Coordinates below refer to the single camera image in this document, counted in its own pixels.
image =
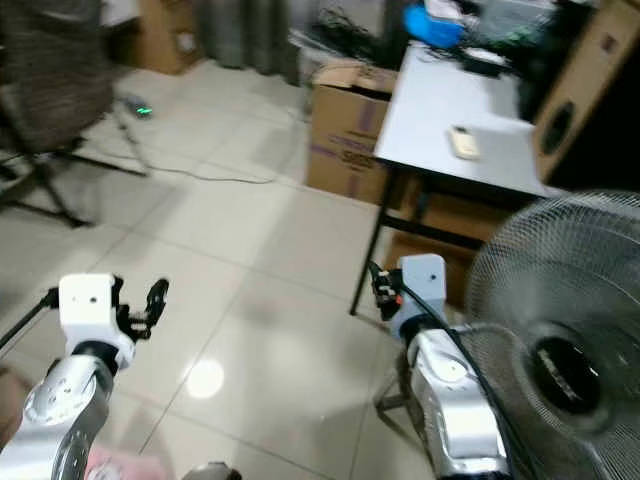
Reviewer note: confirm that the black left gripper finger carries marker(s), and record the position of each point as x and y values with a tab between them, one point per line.
158	294

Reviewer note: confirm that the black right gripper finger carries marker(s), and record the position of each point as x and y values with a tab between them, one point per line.
386	306
377	274

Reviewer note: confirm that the flat brown cardboard box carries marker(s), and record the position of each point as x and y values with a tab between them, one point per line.
445	235

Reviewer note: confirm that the checkered fabric stool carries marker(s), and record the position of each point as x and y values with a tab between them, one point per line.
405	400

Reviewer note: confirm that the cardboard box with purple print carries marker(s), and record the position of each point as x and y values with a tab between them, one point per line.
345	135

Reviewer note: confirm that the cream remote control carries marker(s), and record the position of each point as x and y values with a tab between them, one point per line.
464	143

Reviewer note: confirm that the white table with black legs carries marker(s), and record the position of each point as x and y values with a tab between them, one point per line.
435	105

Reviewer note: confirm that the small device with green light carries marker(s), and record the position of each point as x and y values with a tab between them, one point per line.
138	106

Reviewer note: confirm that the brown mesh office chair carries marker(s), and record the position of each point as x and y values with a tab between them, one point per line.
55	80

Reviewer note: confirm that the blue bag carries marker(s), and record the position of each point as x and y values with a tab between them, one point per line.
430	25

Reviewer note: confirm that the plain cardboard box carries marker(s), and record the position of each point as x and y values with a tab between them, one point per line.
170	35

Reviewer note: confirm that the wooden speaker box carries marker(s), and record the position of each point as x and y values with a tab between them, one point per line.
575	100

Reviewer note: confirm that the grey curtain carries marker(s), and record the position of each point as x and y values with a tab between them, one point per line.
250	35

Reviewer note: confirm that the black equipment case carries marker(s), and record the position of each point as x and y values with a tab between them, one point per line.
530	30

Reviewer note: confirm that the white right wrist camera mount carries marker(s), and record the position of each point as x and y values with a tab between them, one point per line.
425	285

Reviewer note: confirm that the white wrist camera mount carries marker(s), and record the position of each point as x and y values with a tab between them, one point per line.
87	305
425	285

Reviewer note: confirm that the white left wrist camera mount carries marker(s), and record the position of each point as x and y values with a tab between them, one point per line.
87	305

